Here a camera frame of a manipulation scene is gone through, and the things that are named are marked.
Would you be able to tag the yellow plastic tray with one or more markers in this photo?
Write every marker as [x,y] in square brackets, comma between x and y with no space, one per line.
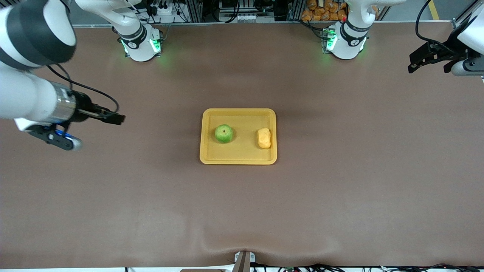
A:
[242,155]

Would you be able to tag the orange toy bread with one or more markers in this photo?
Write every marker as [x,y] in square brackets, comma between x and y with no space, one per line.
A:
[307,15]
[327,16]
[313,4]
[320,10]
[335,15]

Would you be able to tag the aluminium frame post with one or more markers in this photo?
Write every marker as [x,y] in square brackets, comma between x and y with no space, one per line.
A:
[294,9]
[194,9]

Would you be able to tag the green apple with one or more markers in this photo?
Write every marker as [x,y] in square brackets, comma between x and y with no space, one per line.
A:
[224,133]

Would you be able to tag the metal camera stand bracket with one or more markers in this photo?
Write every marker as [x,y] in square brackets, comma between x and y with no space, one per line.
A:
[244,261]

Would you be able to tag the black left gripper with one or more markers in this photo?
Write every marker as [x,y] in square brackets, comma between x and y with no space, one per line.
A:
[448,53]

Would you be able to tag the aluminium table edge rail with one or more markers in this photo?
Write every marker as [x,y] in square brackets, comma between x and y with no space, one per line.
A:
[242,23]

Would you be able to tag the white power strip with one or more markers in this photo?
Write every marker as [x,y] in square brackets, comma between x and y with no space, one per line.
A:
[163,9]

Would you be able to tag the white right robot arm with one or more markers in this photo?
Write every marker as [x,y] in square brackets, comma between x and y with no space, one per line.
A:
[22,94]

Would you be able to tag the yellow potato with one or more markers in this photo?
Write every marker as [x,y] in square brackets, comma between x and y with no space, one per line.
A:
[264,138]

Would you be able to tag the white terminal block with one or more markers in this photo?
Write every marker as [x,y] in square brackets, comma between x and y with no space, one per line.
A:
[247,17]

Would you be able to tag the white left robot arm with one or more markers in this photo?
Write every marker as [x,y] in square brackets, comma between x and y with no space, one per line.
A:
[349,41]

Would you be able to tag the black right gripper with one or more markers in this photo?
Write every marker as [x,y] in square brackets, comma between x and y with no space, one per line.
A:
[81,107]

